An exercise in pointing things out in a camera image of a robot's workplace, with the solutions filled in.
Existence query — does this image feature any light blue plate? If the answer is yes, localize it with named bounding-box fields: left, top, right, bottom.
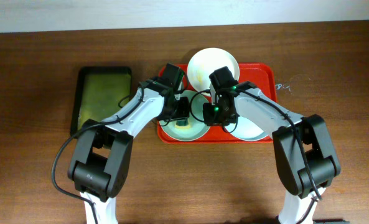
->
left=225, top=116, right=268, bottom=141

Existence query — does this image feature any red plastic tray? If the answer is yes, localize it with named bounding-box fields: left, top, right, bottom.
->
left=157, top=63, right=278, bottom=144

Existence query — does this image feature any yellow green sponge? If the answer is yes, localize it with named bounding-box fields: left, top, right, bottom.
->
left=174, top=120, right=191, bottom=130

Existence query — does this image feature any cream plate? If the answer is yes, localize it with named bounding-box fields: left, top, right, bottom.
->
left=187, top=48, right=240, bottom=92

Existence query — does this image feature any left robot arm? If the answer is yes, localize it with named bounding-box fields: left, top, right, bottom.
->
left=67, top=78, right=184, bottom=223

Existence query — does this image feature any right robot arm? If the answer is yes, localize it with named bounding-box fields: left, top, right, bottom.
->
left=210, top=82, right=341, bottom=223

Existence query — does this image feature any pale green plate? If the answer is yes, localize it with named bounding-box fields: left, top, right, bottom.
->
left=159, top=94, right=210, bottom=141

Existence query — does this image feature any black water tray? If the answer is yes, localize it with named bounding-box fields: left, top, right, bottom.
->
left=70, top=66, right=132, bottom=135

